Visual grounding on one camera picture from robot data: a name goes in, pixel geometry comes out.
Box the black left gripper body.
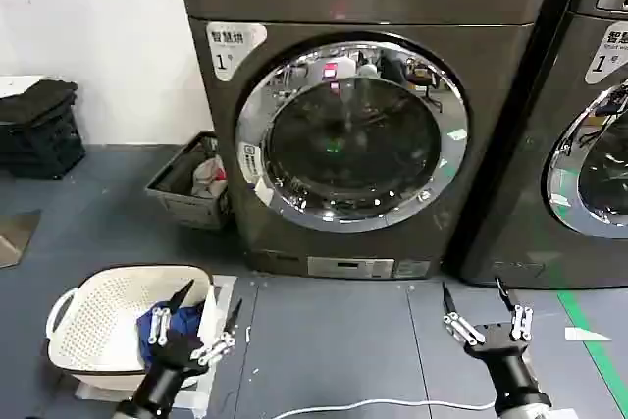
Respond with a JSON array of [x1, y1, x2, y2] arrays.
[[122, 334, 210, 413]]

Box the white perforated laundry basket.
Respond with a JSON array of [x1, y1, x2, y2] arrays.
[[45, 264, 220, 384]]

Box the white number label sticker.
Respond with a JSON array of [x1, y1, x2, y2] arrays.
[[584, 21, 628, 86], [205, 21, 269, 83]]

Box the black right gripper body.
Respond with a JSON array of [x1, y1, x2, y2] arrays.
[[462, 322, 551, 408]]

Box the grey plastic laundry basket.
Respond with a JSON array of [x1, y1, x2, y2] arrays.
[[144, 131, 233, 231]]

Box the blue garment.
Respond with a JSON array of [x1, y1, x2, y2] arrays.
[[135, 304, 205, 367]]

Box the round chrome glass dryer door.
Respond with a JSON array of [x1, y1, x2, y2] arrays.
[[546, 78, 628, 240], [234, 30, 470, 235]]

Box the black plastic crate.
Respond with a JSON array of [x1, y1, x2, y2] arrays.
[[0, 103, 87, 181]]

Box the silver dryer base panel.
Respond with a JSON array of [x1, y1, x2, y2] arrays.
[[306, 256, 395, 280]]

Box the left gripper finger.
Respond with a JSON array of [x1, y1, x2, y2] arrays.
[[147, 279, 196, 345], [190, 297, 244, 366]]

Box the white door info sticker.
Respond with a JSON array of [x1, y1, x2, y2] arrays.
[[239, 140, 262, 185]]

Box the green floor tape strip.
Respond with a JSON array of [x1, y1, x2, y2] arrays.
[[556, 290, 628, 392]]

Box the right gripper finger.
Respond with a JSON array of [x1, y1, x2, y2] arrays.
[[442, 282, 487, 347], [495, 277, 535, 342]]

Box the black folded cloth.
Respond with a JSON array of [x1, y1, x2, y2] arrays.
[[0, 79, 80, 127]]

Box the white cable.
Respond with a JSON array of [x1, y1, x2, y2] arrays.
[[281, 395, 497, 419]]

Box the white and red clothes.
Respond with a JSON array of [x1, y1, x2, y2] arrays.
[[190, 153, 229, 197]]

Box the white floor tape piece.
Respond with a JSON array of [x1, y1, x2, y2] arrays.
[[563, 326, 615, 342]]

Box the brown cardboard sheet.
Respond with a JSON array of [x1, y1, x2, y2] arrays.
[[0, 209, 43, 269]]

